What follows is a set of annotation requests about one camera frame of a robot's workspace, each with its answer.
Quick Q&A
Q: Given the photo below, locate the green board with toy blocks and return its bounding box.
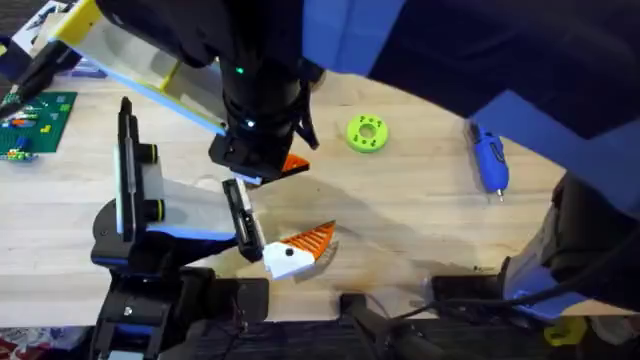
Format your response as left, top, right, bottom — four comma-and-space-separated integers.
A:
0, 91, 79, 164

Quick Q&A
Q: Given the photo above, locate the green disc with holes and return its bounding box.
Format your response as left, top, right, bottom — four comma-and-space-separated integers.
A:
345, 113, 390, 154

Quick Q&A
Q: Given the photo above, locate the black elongated tool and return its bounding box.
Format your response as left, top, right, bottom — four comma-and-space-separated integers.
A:
0, 39, 84, 121

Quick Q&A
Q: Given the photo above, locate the yellow plastic piece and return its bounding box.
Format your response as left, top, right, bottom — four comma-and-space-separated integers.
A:
543, 316, 589, 347

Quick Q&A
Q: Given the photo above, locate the blue electric screwdriver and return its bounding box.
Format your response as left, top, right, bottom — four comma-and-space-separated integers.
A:
467, 119, 511, 204

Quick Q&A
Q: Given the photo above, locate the upright flat wrist plate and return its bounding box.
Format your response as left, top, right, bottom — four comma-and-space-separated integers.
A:
113, 97, 166, 244
49, 0, 229, 137

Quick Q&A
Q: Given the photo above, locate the black rail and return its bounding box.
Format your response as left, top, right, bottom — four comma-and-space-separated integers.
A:
184, 292, 551, 360

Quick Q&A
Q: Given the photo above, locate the black cable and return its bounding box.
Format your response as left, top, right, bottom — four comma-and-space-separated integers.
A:
389, 239, 640, 324
293, 74, 321, 151

